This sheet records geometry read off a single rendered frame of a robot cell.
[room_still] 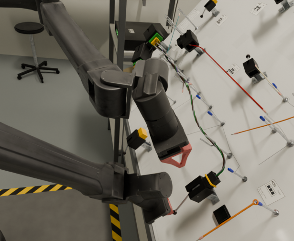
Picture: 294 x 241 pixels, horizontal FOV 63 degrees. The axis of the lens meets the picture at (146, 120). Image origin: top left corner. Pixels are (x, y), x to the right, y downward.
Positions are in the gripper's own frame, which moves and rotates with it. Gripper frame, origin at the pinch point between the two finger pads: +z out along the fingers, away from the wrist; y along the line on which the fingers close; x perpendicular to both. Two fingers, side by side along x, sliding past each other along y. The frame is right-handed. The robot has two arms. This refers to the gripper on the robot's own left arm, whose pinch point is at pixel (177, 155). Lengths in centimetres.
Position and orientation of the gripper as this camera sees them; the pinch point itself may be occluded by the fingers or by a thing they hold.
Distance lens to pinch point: 55.5
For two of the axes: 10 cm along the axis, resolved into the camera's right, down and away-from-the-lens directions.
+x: -9.1, 4.0, 0.7
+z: 3.5, 6.8, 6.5
